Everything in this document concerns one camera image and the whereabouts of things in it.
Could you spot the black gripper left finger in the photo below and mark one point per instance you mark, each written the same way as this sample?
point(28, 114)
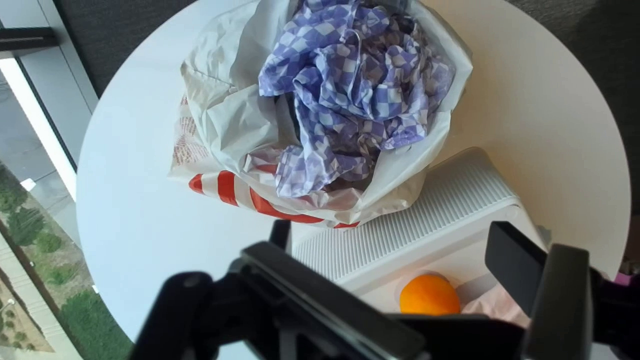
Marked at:
point(313, 300)

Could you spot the white red-striped plastic bag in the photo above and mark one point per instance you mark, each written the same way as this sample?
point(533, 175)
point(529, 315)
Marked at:
point(226, 113)

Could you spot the orange ball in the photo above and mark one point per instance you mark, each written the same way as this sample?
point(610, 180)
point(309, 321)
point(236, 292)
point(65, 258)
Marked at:
point(431, 294)

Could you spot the grey window frame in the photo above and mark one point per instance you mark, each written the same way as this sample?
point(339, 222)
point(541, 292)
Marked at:
point(47, 86)

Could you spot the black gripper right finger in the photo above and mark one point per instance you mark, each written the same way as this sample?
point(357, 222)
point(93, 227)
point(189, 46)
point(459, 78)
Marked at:
point(560, 300)

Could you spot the purple checkered cloth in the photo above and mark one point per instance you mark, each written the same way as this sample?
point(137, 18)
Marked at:
point(361, 86)

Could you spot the white plastic box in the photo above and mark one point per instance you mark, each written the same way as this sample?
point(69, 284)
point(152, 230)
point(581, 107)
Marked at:
point(433, 213)

